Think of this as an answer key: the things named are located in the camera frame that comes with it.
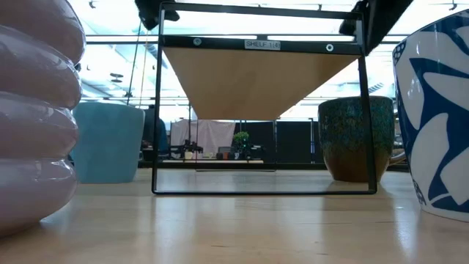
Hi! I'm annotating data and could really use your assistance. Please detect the dark green speckled brown mug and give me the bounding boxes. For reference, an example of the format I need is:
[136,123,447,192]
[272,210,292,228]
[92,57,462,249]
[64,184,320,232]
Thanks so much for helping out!
[317,95,407,183]

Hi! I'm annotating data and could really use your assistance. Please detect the yellow hanging cable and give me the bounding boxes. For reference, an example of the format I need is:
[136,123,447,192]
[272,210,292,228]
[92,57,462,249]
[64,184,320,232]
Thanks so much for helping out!
[140,32,149,108]

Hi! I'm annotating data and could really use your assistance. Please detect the blue white floral mug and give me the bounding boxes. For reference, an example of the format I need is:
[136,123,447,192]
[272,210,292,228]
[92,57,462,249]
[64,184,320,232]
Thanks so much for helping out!
[391,10,469,224]

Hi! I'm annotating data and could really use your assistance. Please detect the green potted plant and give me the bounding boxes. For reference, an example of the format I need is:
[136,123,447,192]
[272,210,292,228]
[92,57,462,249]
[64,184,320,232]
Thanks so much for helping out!
[233,131,251,161]

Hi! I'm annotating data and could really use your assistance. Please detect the black partition panels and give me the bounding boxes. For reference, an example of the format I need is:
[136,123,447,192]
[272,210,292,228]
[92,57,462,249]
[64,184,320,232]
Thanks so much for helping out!
[234,120,325,164]

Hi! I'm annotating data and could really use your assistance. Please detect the background wooden table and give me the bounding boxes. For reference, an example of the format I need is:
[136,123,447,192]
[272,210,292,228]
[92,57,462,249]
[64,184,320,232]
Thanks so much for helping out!
[160,158,265,165]

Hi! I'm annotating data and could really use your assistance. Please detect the black metal wooden shelf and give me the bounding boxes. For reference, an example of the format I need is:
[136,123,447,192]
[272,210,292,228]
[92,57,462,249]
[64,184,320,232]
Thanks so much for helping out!
[151,1,379,196]

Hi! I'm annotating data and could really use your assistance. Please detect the white hanging cloth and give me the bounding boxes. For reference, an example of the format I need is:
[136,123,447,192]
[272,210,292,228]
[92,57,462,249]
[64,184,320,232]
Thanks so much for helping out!
[169,119,237,155]

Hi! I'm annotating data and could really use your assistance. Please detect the person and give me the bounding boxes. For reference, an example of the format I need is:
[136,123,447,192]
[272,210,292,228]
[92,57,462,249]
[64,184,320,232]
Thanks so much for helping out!
[140,104,170,163]

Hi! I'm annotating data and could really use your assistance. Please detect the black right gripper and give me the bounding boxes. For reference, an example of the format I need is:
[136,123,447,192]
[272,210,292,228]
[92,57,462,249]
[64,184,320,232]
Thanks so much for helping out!
[338,0,415,56]

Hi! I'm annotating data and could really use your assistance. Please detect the white shelf label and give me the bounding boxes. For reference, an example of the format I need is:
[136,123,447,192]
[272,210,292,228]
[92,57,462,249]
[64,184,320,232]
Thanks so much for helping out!
[244,39,282,51]

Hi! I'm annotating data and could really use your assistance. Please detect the black hanging cable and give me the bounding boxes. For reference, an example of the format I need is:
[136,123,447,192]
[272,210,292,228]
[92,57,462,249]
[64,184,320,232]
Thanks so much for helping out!
[125,20,144,106]

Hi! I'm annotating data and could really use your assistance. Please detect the light blue faceted mug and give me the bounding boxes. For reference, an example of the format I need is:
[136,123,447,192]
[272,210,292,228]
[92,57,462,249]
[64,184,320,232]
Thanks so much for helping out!
[71,101,146,185]

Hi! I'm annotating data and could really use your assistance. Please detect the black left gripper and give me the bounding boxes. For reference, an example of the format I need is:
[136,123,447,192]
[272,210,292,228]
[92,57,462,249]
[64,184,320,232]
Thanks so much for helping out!
[134,0,181,32]

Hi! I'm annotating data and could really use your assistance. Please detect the pink ribbed ceramic mug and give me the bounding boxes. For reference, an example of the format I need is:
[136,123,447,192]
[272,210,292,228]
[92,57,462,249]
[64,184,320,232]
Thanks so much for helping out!
[0,0,87,238]

